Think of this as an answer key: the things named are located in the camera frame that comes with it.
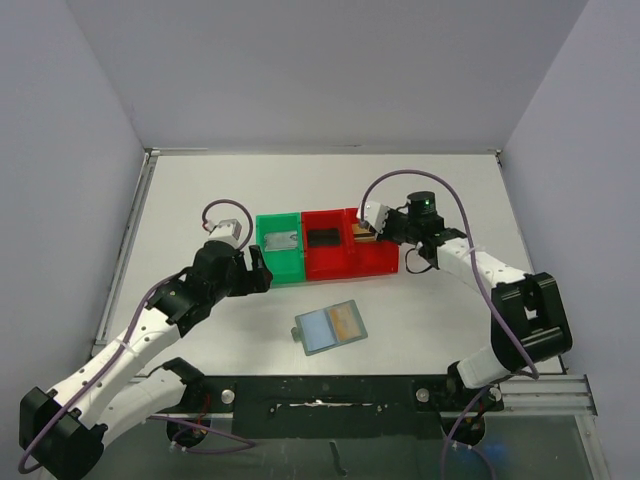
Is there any red plastic bin middle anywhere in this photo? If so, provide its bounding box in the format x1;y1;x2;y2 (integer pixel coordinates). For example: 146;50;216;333
301;209;347;281

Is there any green plastic bin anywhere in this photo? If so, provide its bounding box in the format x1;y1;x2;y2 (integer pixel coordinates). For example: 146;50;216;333
256;212;306;285

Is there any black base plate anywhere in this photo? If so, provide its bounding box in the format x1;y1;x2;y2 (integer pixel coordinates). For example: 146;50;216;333
164;374;504;440

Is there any grey-green card holder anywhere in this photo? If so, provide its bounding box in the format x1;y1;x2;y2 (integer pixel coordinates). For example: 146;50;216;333
291;300;368;356

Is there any red plastic bin right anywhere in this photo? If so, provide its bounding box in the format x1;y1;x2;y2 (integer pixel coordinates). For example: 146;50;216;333
345;208;400;278

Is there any gold card from holder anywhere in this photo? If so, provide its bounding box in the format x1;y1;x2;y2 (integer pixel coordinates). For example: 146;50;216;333
352;224;376;243

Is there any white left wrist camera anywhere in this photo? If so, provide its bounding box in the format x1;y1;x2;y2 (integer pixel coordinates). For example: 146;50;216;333
205;219;242;248

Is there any silver VIP card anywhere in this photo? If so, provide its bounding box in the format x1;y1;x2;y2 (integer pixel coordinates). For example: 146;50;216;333
264;230;299;252

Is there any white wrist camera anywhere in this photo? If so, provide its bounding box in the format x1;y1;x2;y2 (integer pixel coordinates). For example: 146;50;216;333
205;219;242;248
356;201;391;234

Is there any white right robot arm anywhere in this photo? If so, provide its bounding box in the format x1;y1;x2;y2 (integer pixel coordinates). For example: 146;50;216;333
356;191;573;409

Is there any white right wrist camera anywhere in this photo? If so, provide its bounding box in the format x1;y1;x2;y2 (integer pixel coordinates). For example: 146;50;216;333
356;201;391;234

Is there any black card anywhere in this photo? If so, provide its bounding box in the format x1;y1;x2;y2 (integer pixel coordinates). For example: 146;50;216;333
307;228;342;248

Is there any red plastic bin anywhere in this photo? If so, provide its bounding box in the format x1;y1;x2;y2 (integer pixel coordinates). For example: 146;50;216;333
345;208;400;278
301;209;347;281

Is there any aluminium frame rail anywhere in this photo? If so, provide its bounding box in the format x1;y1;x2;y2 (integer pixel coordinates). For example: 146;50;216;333
89;148;209;358

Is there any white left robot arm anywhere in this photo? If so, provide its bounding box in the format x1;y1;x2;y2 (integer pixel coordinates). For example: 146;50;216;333
19;240;272;479

